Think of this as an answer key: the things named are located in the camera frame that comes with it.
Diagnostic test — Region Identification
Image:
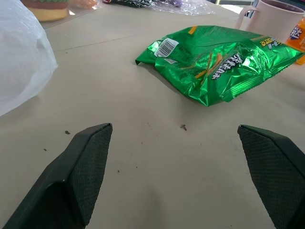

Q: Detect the clear plastic wrap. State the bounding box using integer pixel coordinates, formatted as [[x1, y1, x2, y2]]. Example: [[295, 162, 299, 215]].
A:
[[102, 0, 215, 16]]

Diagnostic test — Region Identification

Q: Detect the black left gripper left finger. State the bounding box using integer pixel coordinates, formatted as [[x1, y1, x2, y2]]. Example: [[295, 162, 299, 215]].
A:
[[0, 123, 113, 229]]

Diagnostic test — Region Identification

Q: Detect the white translucent plastic bag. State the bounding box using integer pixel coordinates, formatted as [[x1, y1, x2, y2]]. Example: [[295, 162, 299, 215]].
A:
[[0, 0, 59, 117]]

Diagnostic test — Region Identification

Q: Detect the orange drink bottle blue cap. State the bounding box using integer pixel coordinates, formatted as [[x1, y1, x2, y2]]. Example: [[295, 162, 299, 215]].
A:
[[285, 16, 305, 65]]

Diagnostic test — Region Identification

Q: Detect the pink plastic cup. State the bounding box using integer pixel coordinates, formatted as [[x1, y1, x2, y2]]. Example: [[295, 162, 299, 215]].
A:
[[235, 0, 305, 45]]

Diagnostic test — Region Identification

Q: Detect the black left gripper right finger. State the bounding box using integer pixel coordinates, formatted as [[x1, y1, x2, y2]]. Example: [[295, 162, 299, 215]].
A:
[[237, 124, 305, 229]]

